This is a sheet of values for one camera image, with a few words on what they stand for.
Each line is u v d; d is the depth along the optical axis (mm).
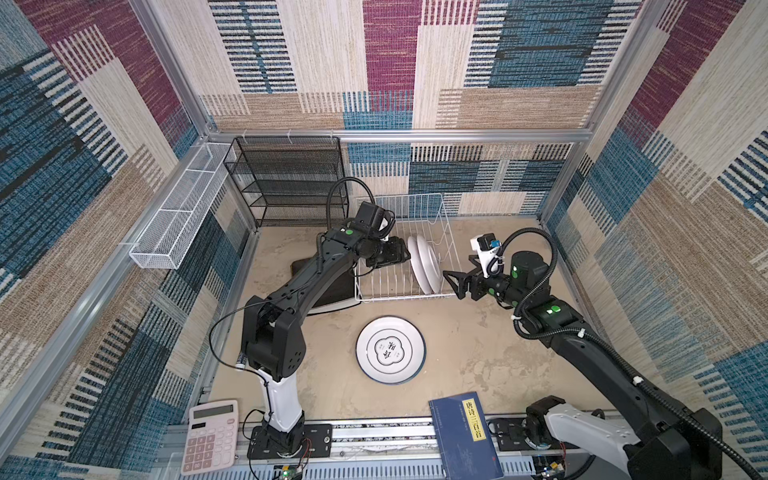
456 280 686
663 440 379
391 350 871
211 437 729
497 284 647
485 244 637
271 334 470
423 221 1179
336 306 943
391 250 756
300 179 1089
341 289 588
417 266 871
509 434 739
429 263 896
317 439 731
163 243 913
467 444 720
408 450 729
